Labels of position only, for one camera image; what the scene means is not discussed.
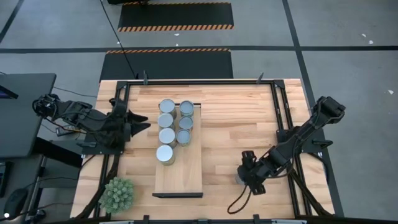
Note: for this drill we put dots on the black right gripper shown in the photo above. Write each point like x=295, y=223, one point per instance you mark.
x=258, y=172

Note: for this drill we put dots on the grey clamp lever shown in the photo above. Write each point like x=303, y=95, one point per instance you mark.
x=145, y=78
x=260, y=78

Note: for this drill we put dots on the black computer mouse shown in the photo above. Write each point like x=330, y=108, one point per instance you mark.
x=15, y=202

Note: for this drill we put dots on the short teal can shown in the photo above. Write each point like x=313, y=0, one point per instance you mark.
x=238, y=180

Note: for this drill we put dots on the black desk base beam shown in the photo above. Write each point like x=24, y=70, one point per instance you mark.
x=59, y=154

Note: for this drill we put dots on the dark blue screen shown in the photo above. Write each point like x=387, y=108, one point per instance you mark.
x=6, y=93

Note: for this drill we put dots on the green artificial plant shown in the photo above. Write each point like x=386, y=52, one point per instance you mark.
x=117, y=195

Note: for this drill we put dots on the grey side desk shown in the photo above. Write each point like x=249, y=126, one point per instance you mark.
x=18, y=124

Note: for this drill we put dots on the tall blue yellow label can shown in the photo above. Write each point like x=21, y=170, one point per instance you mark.
x=167, y=106

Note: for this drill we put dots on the black metal table frame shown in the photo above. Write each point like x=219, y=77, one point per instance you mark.
x=199, y=82

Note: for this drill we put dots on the short grey-lidded can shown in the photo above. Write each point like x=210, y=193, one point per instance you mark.
x=186, y=108
x=186, y=122

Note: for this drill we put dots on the tall carrots label can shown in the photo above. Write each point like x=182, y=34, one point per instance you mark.
x=165, y=120

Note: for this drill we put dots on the black hazard-striped floor mat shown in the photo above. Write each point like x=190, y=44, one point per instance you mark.
x=169, y=65
x=175, y=15

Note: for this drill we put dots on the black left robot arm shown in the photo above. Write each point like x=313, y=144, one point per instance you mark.
x=84, y=116

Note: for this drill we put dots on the tall silver-lidded can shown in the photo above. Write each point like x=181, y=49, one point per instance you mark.
x=164, y=154

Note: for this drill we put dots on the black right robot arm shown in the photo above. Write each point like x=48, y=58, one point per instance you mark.
x=304, y=133

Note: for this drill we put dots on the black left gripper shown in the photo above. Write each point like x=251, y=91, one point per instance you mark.
x=122, y=123

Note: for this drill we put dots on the tall peaches label can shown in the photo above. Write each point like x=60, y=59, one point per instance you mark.
x=167, y=136

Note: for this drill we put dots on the wooden shelf with black legs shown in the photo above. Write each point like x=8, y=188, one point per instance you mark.
x=183, y=174

